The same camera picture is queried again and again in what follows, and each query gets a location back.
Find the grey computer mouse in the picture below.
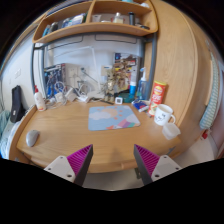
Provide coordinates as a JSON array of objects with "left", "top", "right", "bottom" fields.
[{"left": 26, "top": 130, "right": 40, "bottom": 147}]

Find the wooden desk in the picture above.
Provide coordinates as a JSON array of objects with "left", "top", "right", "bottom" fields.
[{"left": 9, "top": 102, "right": 180, "bottom": 173}]

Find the golden figure model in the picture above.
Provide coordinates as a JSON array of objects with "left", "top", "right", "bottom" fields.
[{"left": 104, "top": 59, "right": 131, "bottom": 102}]

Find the pastel cloud mouse pad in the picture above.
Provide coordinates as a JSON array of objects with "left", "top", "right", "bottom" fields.
[{"left": 88, "top": 105, "right": 140, "bottom": 131}]

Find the black cup on shelf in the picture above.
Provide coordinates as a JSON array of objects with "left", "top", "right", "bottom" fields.
[{"left": 128, "top": 12, "right": 135, "bottom": 25}]

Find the white mug with face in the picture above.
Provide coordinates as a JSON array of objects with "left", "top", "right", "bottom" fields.
[{"left": 154, "top": 104, "right": 176, "bottom": 126}]

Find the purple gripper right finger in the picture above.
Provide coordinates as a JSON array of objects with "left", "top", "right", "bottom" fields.
[{"left": 134, "top": 144, "right": 181, "bottom": 185}]

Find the white lotion bottle red cap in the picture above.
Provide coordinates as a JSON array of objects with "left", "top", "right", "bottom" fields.
[{"left": 34, "top": 88, "right": 46, "bottom": 111}]

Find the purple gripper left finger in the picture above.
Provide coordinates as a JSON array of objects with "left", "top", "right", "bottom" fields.
[{"left": 45, "top": 144, "right": 93, "bottom": 186}]

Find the wooden wall shelf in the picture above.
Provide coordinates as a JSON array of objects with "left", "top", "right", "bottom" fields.
[{"left": 33, "top": 0, "right": 158, "bottom": 43}]

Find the blue box with cables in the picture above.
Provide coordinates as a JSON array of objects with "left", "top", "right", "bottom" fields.
[{"left": 44, "top": 63, "right": 66, "bottom": 98}]

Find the blue spray bottle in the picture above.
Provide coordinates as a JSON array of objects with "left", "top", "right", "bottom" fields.
[{"left": 137, "top": 67, "right": 147, "bottom": 100}]

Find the clear plastic container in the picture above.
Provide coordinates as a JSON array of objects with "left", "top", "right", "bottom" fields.
[{"left": 162, "top": 123, "right": 181, "bottom": 140}]

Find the small white cube clock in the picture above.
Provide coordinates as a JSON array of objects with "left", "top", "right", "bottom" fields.
[{"left": 115, "top": 97, "right": 123, "bottom": 105}]

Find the blue small box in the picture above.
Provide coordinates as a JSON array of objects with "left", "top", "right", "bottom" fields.
[{"left": 132, "top": 100, "right": 149, "bottom": 112}]

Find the red chips can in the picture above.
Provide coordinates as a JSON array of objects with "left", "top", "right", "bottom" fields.
[{"left": 148, "top": 81, "right": 166, "bottom": 116}]

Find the white jar on shelf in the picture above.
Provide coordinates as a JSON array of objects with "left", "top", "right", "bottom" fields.
[{"left": 113, "top": 12, "right": 124, "bottom": 23}]

